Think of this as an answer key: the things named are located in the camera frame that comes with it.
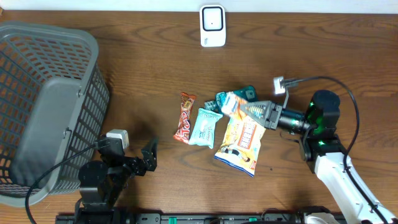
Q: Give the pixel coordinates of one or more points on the white barcode scanner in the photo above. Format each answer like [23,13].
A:
[212,26]

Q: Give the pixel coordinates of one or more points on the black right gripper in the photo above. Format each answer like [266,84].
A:
[272,124]

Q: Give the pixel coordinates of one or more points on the blue mouthwash bottle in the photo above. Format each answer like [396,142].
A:
[248,93]

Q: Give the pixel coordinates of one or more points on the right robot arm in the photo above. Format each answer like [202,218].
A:
[325,155]

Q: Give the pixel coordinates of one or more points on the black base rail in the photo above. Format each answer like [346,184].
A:
[155,218]

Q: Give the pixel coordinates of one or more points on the red chocolate bar wrapper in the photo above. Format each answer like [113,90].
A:
[183,131]

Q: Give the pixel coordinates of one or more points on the yellow snack bag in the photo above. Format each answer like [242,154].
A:
[242,139]

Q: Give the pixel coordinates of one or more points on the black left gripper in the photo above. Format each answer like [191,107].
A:
[150,158]

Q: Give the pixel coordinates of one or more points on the grey plastic shopping basket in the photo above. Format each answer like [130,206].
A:
[53,103]

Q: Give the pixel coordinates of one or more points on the light green tissue pack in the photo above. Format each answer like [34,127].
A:
[203,133]

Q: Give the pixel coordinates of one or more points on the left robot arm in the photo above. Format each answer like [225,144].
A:
[101,182]

